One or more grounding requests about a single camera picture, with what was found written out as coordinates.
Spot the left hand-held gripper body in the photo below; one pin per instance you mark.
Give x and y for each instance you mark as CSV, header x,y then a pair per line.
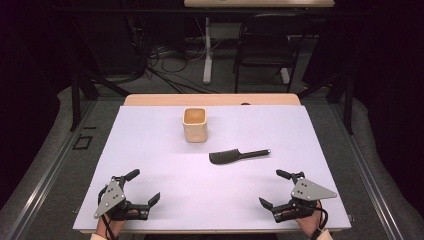
x,y
111,196

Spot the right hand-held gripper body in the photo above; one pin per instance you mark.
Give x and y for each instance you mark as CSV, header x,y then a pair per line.
x,y
308,191

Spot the beige square cup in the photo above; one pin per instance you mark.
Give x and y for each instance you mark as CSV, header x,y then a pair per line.
x,y
195,131

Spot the person's left hand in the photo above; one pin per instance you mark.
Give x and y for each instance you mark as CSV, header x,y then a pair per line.
x,y
115,227

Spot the person's right hand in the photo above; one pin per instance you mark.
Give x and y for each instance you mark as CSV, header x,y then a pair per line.
x,y
310,226

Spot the white table mat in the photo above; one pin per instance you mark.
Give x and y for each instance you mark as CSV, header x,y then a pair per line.
x,y
200,193

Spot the black metal stand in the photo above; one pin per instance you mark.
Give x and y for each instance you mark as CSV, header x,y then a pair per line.
x,y
348,106
75,100

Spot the light wooden table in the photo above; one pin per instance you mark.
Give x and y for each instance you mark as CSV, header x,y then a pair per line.
x,y
213,99

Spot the black folding chair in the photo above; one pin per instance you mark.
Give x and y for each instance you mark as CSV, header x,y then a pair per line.
x,y
263,50

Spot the dark curtain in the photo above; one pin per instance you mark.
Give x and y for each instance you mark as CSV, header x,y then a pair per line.
x,y
393,83
26,83

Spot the desk with white legs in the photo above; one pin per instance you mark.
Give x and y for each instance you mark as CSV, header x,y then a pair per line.
x,y
208,50

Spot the black horizontal bar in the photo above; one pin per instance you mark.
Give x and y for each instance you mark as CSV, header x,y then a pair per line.
x,y
133,11

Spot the aluminium rail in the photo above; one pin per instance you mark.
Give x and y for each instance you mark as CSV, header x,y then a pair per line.
x,y
366,173
50,173

